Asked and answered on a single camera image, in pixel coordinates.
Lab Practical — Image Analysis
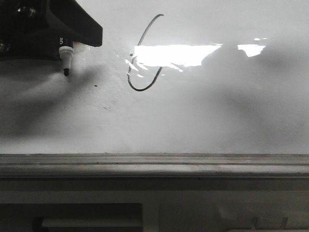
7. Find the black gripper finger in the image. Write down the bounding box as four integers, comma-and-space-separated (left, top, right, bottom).
0, 0, 103, 60

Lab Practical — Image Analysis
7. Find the white black whiteboard marker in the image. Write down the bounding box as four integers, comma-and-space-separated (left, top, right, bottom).
58, 37, 74, 76

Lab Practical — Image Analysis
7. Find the grey aluminium whiteboard tray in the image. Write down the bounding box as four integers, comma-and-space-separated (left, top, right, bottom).
0, 153, 309, 178

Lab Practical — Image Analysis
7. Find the white whiteboard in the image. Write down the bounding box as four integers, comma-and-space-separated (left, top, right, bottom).
0, 0, 309, 154

